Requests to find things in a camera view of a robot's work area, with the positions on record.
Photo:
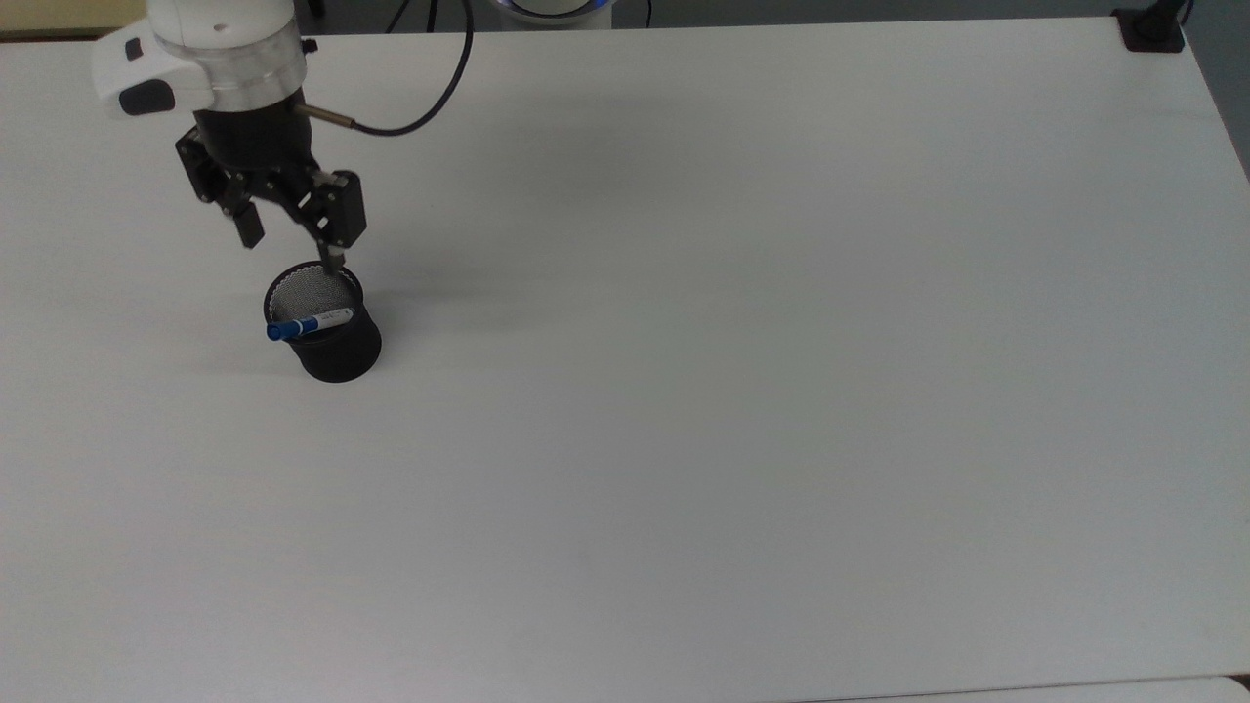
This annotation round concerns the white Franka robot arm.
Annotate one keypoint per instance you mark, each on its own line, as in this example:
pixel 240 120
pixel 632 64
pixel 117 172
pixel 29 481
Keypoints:
pixel 225 44

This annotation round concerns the blue and white marker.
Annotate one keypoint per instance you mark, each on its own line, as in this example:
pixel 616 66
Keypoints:
pixel 308 324

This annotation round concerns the black table clamp mount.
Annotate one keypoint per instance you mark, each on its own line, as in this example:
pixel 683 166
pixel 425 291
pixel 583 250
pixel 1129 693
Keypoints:
pixel 1152 29

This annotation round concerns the black mesh pen cup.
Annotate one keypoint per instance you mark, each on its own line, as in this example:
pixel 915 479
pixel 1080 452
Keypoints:
pixel 337 351

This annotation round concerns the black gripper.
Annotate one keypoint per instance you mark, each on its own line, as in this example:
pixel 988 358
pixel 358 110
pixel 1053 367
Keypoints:
pixel 252 142

